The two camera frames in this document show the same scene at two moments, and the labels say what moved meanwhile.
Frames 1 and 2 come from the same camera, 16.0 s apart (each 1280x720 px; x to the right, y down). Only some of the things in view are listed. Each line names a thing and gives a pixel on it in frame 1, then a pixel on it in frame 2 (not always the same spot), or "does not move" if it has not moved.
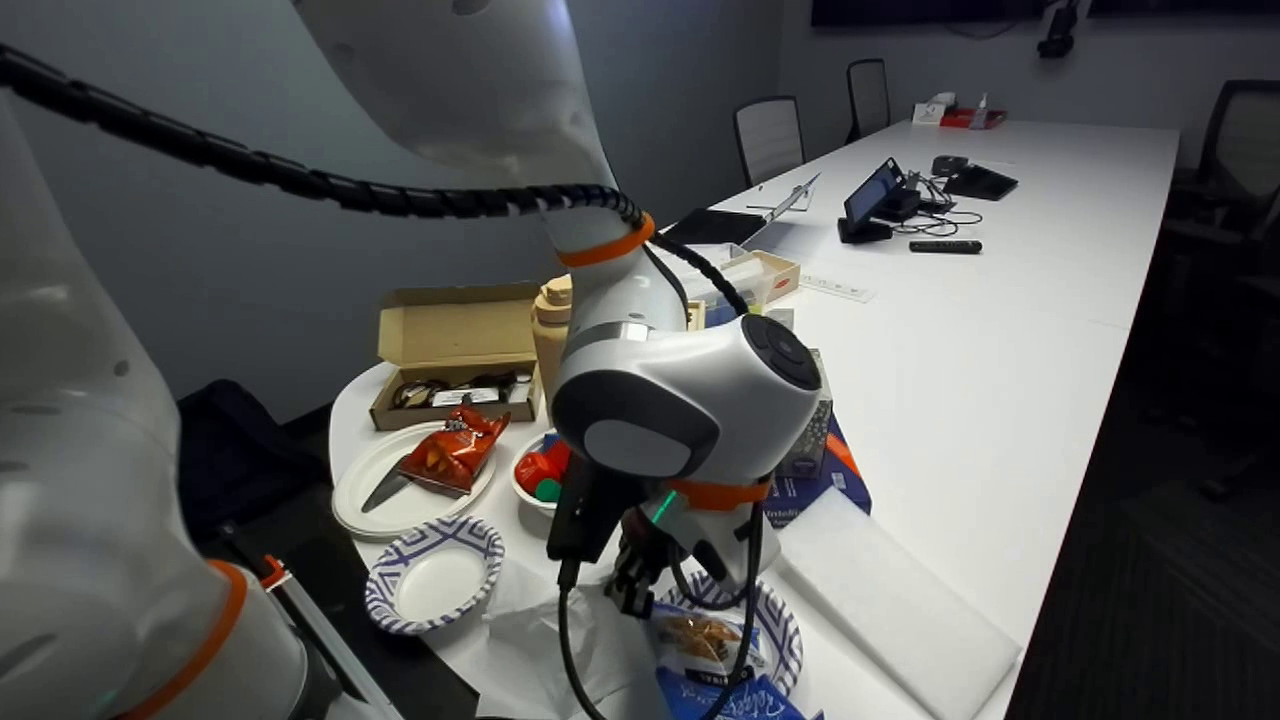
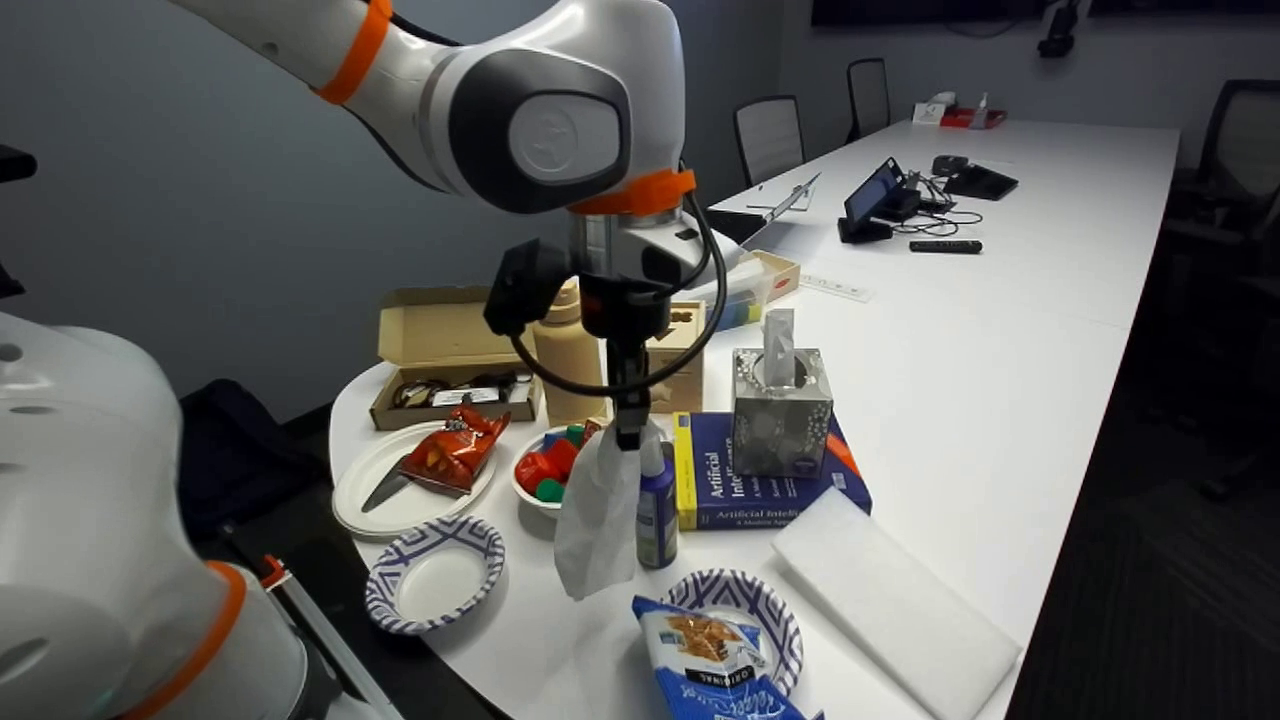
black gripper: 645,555 → 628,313
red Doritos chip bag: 457,454 does not move
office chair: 771,136 does not move
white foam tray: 890,621 does not move
